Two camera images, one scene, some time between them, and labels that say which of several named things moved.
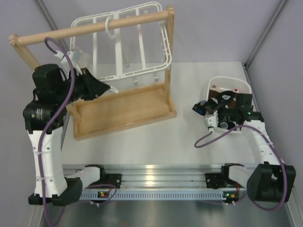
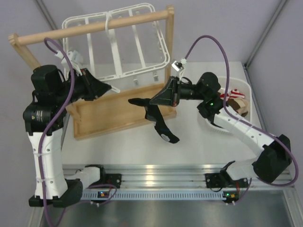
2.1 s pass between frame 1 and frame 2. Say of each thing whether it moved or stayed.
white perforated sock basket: stayed
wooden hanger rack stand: stayed
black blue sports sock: moved
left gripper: stayed
